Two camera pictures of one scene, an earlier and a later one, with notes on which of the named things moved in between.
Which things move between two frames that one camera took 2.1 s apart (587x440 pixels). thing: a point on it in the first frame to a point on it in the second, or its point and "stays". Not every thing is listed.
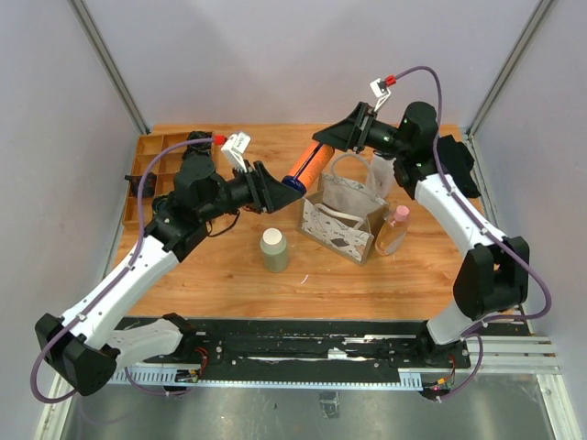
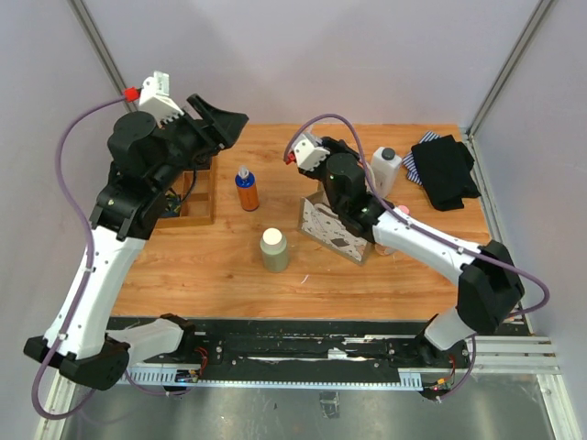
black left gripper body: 242,191 to 186,140
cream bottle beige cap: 273,246 stays
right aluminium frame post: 535,22 stays
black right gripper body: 376,136 to 320,171
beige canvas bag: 341,215 stays
